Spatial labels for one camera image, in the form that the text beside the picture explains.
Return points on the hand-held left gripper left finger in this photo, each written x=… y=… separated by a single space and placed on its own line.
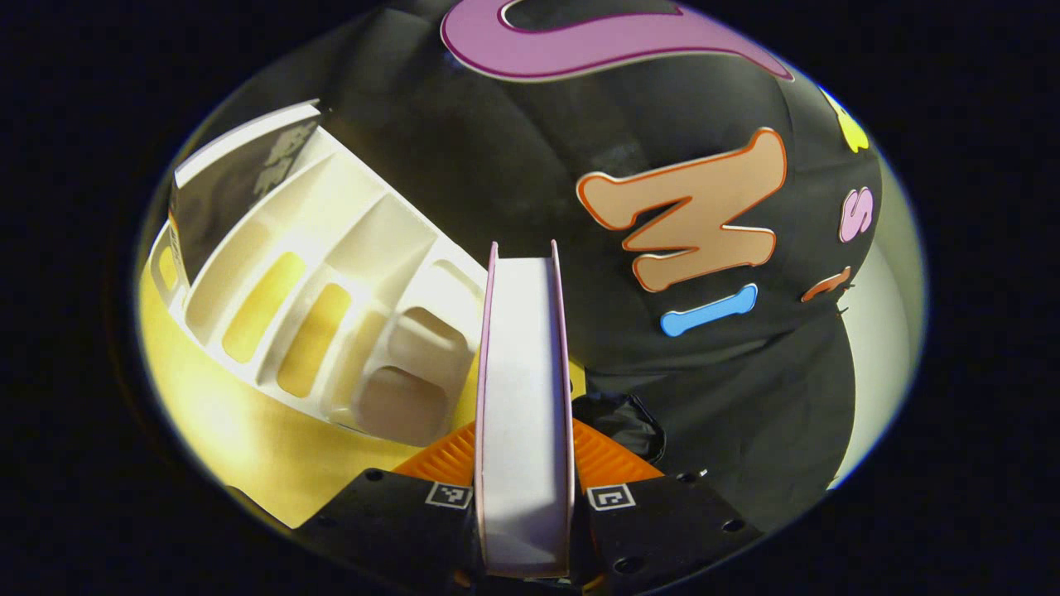
x=397 y=521

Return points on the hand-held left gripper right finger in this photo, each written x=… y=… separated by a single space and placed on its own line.
x=662 y=521

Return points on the pink book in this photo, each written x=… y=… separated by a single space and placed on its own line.
x=523 y=397

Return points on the white plastic bookshelf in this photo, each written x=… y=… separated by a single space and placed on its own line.
x=356 y=248

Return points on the dark grey book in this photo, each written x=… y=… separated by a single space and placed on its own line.
x=224 y=199

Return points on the black backdrop cloth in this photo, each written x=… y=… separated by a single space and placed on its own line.
x=497 y=165

